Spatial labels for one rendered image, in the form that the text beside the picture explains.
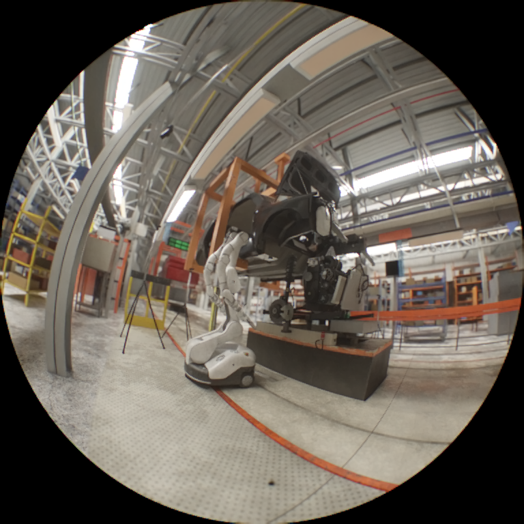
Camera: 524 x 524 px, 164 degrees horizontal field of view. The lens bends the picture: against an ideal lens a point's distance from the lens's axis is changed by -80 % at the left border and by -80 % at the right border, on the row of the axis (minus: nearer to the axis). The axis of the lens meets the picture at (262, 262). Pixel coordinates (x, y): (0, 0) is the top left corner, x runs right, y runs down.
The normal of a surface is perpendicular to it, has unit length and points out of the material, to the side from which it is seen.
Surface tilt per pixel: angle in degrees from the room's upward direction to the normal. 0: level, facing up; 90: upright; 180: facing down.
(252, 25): 180
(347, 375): 90
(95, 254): 90
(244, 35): 180
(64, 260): 90
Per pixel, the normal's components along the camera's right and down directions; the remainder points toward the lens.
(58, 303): 0.62, -0.12
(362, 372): -0.77, -0.25
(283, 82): -0.12, 0.96
